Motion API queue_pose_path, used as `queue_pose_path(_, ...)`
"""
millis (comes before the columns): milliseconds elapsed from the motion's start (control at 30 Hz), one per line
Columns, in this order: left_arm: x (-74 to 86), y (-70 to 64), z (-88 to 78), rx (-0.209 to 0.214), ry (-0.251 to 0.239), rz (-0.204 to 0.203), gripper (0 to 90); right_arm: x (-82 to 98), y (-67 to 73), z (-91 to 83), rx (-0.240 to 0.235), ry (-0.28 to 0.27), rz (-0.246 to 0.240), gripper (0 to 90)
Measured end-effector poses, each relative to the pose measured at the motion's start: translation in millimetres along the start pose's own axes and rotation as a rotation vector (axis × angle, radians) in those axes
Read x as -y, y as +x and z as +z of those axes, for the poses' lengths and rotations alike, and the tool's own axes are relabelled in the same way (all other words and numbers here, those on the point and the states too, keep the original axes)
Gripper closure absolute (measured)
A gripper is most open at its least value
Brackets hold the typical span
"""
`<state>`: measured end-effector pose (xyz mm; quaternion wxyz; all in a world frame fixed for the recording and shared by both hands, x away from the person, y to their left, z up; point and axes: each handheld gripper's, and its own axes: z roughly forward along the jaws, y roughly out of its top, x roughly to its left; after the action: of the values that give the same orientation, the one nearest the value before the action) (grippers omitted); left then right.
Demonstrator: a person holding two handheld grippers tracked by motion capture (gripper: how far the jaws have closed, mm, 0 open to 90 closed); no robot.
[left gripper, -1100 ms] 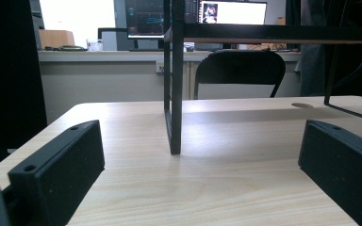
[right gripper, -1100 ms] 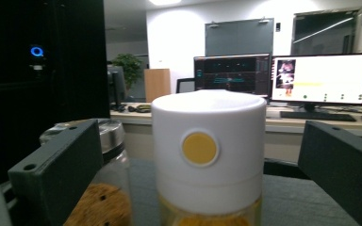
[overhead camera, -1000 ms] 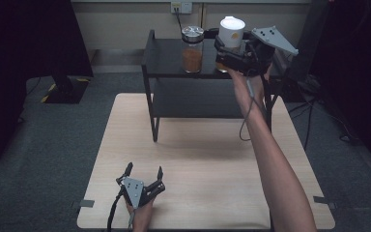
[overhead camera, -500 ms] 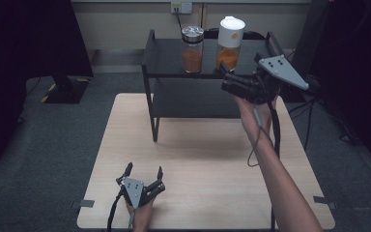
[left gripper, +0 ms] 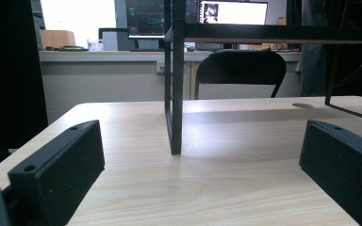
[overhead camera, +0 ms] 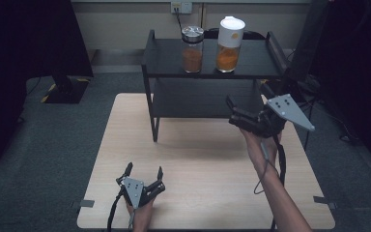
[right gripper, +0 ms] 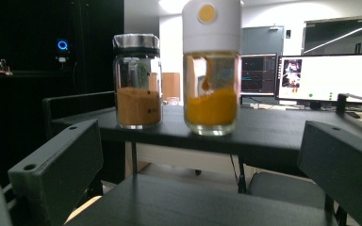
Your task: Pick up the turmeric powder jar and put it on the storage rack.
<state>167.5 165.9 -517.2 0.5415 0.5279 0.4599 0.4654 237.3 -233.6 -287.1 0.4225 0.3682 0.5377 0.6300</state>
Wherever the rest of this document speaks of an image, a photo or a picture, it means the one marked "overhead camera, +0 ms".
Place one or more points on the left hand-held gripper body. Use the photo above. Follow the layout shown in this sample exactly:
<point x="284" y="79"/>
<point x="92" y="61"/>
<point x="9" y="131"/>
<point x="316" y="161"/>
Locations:
<point x="138" y="191"/>

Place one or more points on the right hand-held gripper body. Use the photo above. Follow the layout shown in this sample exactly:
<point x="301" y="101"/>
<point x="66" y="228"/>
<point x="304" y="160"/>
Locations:
<point x="270" y="117"/>

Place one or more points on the glass jar with white lid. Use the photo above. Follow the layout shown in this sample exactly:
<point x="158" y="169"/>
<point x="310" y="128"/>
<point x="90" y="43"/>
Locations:
<point x="229" y="45"/>

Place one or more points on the glass jar with silver lid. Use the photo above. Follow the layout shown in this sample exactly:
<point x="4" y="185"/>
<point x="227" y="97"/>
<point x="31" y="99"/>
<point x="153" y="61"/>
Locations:
<point x="192" y="48"/>

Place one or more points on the black two-tier shelf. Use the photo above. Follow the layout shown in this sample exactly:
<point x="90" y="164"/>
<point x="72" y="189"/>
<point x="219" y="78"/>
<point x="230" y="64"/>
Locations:
<point x="174" y="58"/>

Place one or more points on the person's left hand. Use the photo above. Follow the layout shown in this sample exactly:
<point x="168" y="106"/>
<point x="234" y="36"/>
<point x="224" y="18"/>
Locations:
<point x="141" y="217"/>

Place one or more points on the person's right hand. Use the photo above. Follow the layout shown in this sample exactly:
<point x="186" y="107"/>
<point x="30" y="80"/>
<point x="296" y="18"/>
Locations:
<point x="259" y="150"/>

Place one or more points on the grey tape piece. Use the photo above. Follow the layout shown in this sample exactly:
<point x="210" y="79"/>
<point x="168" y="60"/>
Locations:
<point x="324" y="201"/>
<point x="87" y="203"/>

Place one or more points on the black metal stand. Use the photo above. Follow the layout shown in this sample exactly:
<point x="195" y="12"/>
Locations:
<point x="309" y="42"/>

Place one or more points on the dark curtain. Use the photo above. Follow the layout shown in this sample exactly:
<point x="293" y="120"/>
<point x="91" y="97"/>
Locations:
<point x="357" y="80"/>
<point x="19" y="64"/>

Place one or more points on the black stand with striped base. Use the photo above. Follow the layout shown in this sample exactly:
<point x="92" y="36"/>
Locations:
<point x="66" y="90"/>

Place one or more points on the white wall socket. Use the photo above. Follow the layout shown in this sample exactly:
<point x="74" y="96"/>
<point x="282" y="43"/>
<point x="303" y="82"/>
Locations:
<point x="181" y="7"/>

